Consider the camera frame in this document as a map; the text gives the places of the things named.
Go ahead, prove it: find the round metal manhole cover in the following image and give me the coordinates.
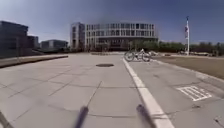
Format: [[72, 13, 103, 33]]
[[95, 63, 115, 68]]

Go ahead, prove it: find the bicycle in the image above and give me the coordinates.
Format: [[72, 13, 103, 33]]
[[123, 48, 153, 63]]

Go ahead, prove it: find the pale multi-storey building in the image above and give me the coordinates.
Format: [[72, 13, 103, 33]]
[[69, 21, 160, 52]]

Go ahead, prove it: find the low distant building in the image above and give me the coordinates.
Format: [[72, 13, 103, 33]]
[[40, 39, 70, 52]]

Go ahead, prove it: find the row of trees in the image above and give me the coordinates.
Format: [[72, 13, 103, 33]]
[[131, 40, 224, 57]]

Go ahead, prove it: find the pale kerb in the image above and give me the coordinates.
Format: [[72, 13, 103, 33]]
[[151, 58, 224, 84]]

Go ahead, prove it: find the flagpole with flag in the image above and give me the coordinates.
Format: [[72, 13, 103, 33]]
[[184, 15, 191, 56]]

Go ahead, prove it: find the low raised kerb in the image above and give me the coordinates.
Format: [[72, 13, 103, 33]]
[[0, 54, 69, 70]]

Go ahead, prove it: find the dark building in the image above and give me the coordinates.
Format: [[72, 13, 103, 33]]
[[0, 20, 40, 58]]

